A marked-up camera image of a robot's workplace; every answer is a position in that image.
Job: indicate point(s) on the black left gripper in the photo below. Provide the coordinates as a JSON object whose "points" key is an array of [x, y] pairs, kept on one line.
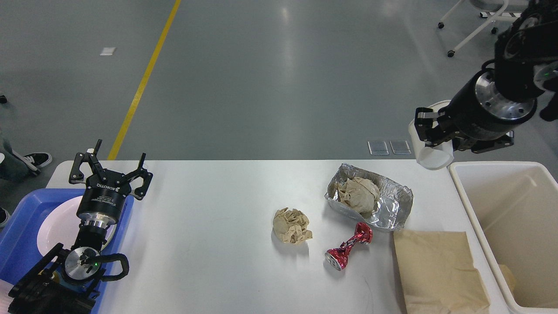
{"points": [[103, 201]]}

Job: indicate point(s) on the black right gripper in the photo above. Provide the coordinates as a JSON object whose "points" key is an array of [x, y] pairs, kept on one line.
{"points": [[478, 111]]}

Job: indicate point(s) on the white paper cup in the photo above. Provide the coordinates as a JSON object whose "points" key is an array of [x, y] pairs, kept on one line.
{"points": [[431, 158]]}

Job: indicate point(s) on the pink plate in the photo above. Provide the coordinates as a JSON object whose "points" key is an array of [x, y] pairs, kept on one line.
{"points": [[60, 226]]}

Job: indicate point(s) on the brown paper bag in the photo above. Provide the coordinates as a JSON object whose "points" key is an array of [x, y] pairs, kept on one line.
{"points": [[437, 273]]}

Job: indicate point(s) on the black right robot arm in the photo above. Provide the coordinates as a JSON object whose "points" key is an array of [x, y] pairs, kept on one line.
{"points": [[504, 94]]}

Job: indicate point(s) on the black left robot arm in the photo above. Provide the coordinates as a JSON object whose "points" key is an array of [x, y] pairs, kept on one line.
{"points": [[65, 281]]}

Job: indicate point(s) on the light green plate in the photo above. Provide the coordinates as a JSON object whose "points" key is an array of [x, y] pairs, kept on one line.
{"points": [[110, 231]]}

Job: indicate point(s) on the floor outlet cover right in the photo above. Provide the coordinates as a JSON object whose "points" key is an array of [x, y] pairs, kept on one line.
{"points": [[400, 147]]}

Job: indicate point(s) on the floor outlet cover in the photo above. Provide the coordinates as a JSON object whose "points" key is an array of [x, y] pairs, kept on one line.
{"points": [[378, 148], [400, 147]]}

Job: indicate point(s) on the floor outlet cover left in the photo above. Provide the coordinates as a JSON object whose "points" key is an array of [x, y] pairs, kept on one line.
{"points": [[378, 148]]}

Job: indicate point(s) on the black white sneaker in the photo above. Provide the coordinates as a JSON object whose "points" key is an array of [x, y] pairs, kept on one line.
{"points": [[36, 161]]}

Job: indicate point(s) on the crumpled aluminium foil tray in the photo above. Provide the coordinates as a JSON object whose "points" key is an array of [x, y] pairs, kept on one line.
{"points": [[394, 204]]}

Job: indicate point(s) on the beige plastic bin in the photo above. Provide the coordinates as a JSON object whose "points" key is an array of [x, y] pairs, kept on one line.
{"points": [[513, 208]]}

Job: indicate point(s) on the person's jeans leg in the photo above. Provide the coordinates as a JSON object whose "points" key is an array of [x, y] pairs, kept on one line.
{"points": [[12, 168]]}

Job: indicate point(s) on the crumpled paper in foil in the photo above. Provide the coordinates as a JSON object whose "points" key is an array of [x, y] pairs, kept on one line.
{"points": [[359, 194]]}

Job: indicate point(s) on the white office chair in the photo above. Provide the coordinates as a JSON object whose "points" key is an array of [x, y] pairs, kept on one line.
{"points": [[490, 14]]}

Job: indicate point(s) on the pink object tray corner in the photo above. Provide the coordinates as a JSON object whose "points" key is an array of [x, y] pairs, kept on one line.
{"points": [[5, 299]]}

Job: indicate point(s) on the red foil wrapper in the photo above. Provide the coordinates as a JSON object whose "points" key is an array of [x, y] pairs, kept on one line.
{"points": [[338, 257]]}

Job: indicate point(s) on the crumpled brown paper ball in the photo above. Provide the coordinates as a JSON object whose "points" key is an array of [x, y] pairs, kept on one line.
{"points": [[291, 226]]}

